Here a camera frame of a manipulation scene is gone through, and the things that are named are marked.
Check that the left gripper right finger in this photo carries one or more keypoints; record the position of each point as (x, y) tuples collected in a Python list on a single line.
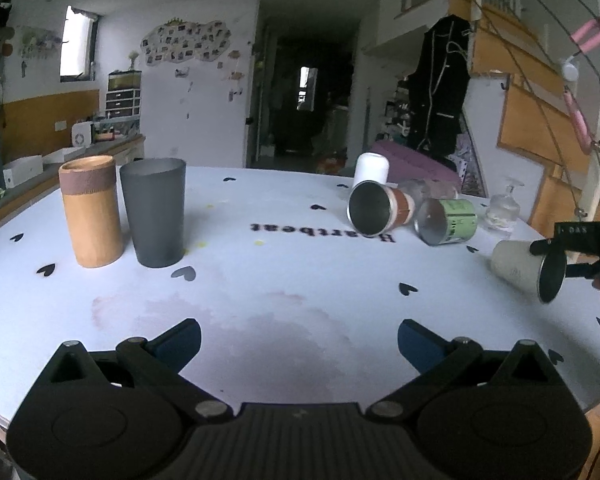
[(473, 413)]

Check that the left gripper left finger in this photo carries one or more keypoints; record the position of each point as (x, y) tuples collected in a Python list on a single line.
[(126, 413)]

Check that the cream metal cup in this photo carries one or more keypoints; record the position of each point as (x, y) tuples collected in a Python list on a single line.
[(540, 276)]

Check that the cream cup with brown sleeve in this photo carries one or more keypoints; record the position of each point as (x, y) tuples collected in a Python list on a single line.
[(374, 208)]

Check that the orange bamboo cup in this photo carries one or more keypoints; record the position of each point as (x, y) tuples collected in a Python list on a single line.
[(88, 186)]

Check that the clear glass bottle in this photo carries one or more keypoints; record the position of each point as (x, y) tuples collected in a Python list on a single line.
[(503, 210)]

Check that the green labelled tin can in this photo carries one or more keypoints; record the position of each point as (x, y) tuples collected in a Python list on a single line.
[(442, 222)]

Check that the purple beanbag seat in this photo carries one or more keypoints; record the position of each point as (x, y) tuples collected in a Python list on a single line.
[(406, 164)]

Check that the black hanging coat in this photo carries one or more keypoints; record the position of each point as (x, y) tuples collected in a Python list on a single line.
[(438, 86)]

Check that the dark grey tumbler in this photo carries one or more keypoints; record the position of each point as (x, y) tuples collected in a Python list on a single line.
[(154, 197)]

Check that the white cylindrical container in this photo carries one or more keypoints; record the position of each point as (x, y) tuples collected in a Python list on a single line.
[(371, 167)]

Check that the white box on counter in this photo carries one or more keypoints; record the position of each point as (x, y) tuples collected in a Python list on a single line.
[(22, 170)]

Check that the white small appliance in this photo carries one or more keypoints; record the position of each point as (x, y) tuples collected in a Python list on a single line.
[(82, 134)]

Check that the small drawer organizer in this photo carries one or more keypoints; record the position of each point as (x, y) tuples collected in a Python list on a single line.
[(122, 98)]

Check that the cloud-shaped photo board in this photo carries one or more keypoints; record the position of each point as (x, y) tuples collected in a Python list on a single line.
[(179, 41)]

